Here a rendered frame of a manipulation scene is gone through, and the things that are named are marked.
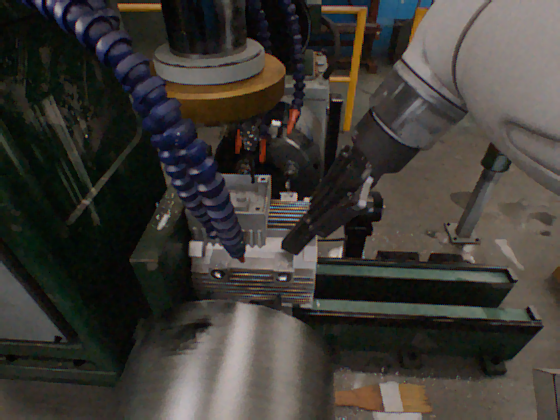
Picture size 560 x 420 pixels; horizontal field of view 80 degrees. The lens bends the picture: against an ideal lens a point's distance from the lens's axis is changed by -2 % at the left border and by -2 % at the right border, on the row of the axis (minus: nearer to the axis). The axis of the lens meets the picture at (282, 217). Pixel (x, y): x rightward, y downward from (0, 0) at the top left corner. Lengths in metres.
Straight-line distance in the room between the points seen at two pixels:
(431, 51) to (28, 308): 0.57
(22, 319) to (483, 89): 0.61
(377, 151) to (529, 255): 0.79
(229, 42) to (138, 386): 0.36
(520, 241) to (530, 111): 0.94
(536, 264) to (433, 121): 0.78
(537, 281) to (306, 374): 0.79
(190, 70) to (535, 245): 1.01
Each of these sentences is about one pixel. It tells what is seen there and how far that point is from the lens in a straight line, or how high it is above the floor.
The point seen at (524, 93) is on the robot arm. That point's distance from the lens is 0.22.
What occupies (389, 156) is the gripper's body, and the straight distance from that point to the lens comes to 0.38.
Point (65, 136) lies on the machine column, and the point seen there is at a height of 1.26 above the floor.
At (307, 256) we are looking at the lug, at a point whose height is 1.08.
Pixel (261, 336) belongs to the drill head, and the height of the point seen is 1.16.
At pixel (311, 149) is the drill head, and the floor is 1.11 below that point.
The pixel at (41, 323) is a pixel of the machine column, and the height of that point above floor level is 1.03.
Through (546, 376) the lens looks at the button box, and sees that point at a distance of 0.54.
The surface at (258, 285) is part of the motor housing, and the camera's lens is 0.55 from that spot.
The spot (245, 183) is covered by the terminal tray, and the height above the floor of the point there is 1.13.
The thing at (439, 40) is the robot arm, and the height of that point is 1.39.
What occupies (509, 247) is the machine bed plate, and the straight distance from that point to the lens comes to 1.11.
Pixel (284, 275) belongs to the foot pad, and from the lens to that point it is 0.53.
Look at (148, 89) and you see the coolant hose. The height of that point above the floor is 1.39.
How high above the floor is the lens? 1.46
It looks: 41 degrees down
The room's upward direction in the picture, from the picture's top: straight up
